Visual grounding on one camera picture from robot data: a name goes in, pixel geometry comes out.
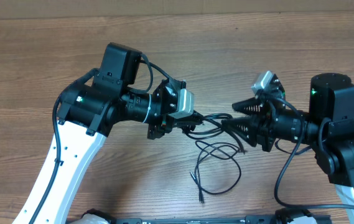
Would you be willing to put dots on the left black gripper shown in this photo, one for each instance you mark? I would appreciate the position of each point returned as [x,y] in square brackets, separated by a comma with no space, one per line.
[166,124]

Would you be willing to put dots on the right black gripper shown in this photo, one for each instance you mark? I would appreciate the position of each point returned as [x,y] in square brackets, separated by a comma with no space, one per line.
[264,135]

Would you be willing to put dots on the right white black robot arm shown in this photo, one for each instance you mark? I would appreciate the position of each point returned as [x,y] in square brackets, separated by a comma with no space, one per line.
[327,127]

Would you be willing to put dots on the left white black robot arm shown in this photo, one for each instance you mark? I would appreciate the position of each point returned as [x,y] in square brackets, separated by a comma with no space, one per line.
[83,117]

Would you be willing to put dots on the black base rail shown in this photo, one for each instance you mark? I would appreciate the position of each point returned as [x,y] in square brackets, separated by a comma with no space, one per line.
[280,216]

